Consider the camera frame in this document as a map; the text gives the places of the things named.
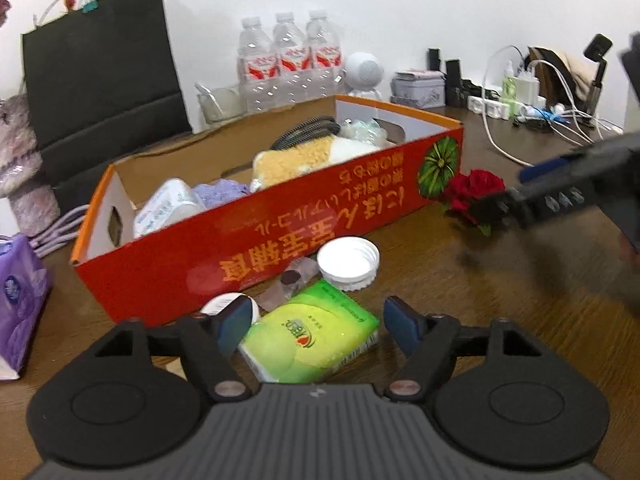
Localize white power cable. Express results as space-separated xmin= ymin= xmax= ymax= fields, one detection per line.
xmin=482 ymin=45 xmax=537 ymax=167

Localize black phone stand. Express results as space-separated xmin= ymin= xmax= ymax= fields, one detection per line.
xmin=582 ymin=34 xmax=614 ymax=114

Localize green tissue pack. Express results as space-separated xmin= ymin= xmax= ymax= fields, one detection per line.
xmin=239 ymin=280 xmax=380 ymax=384

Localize white blue tissue pack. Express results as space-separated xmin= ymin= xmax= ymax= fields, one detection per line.
xmin=132 ymin=178 xmax=206 ymax=239

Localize small white round container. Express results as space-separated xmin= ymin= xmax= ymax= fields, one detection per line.
xmin=200 ymin=292 xmax=261 ymax=326

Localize red rose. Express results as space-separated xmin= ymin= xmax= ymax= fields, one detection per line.
xmin=439 ymin=169 xmax=507 ymax=237

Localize purple knitted cloth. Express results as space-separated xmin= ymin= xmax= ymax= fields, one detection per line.
xmin=192 ymin=180 xmax=251 ymax=210

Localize white charger plug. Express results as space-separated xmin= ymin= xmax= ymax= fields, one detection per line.
xmin=517 ymin=72 xmax=541 ymax=101

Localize white astronaut speaker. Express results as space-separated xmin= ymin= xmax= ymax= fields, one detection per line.
xmin=344 ymin=51 xmax=386 ymax=104

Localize yellow white plush toy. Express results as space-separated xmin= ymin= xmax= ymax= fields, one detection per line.
xmin=250 ymin=135 xmax=374 ymax=194

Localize black paper bag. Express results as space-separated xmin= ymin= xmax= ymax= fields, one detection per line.
xmin=21 ymin=0 xmax=192 ymax=202

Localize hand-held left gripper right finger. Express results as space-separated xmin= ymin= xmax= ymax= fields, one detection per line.
xmin=382 ymin=296 xmax=543 ymax=404

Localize tangled white cables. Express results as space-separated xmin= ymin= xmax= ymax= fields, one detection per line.
xmin=520 ymin=102 xmax=627 ymax=147

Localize white power strip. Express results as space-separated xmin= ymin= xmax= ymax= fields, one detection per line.
xmin=467 ymin=94 xmax=527 ymax=120

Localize orange cardboard box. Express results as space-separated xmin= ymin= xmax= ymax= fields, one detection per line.
xmin=69 ymin=94 xmax=465 ymax=327

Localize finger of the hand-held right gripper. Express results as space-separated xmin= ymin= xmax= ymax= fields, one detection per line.
xmin=519 ymin=147 xmax=608 ymax=183
xmin=474 ymin=180 xmax=601 ymax=228

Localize small clear plastic packet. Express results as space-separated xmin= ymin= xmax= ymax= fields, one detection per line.
xmin=260 ymin=256 xmax=321 ymax=311

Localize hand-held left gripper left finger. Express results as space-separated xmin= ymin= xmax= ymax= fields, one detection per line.
xmin=89 ymin=295 xmax=254 ymax=404

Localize clear plastic water bottle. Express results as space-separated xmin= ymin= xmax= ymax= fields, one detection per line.
xmin=272 ymin=11 xmax=314 ymax=109
xmin=236 ymin=16 xmax=279 ymax=114
xmin=306 ymin=9 xmax=346 ymax=101

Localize purple tissue pack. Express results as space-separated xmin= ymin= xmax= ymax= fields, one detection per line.
xmin=0 ymin=234 xmax=54 ymax=381

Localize small green bottle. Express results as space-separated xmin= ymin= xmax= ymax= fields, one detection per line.
xmin=502 ymin=61 xmax=519 ymax=104

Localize large white plastic lid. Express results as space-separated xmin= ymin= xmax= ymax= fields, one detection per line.
xmin=317 ymin=238 xmax=380 ymax=292

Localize printed tin box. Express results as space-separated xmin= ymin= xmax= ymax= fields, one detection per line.
xmin=390 ymin=71 xmax=446 ymax=110

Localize purple white knitted vase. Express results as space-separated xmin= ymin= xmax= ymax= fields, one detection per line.
xmin=0 ymin=94 xmax=61 ymax=239

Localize black cosmetic bottle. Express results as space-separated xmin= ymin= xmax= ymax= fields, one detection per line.
xmin=445 ymin=59 xmax=464 ymax=108

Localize pale green mesh bath pouf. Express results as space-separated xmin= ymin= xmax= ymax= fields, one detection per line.
xmin=340 ymin=117 xmax=389 ymax=147

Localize purple charging cable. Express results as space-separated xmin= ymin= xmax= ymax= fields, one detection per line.
xmin=30 ymin=205 xmax=94 ymax=259

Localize brown cloth bag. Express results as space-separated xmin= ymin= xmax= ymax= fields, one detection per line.
xmin=527 ymin=46 xmax=596 ymax=106

